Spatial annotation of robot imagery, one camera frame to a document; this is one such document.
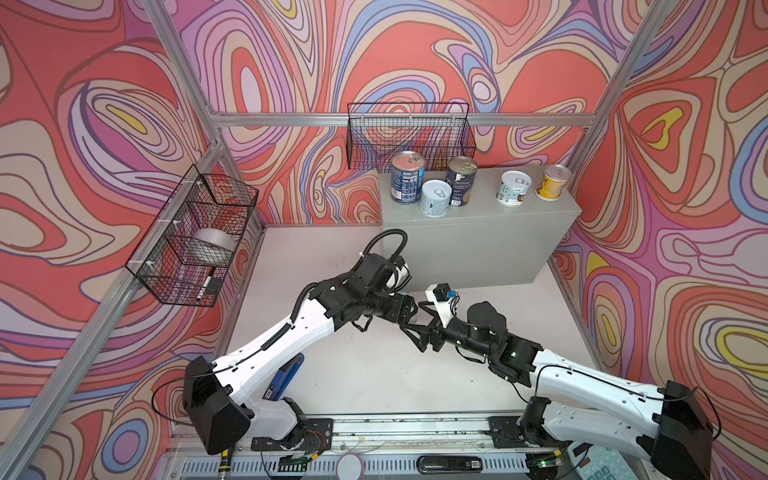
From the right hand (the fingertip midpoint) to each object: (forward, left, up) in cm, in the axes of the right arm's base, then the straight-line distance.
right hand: (413, 320), depth 73 cm
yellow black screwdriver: (-27, +46, -17) cm, 56 cm away
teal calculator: (-28, -40, -18) cm, 53 cm away
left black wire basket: (+13, +55, +12) cm, 58 cm away
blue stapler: (-8, +35, -16) cm, 39 cm away
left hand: (+3, +1, +3) cm, 4 cm away
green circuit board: (-26, +31, -21) cm, 46 cm away
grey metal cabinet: (+25, -25, 0) cm, 35 cm away
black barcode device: (-28, -6, -15) cm, 32 cm away
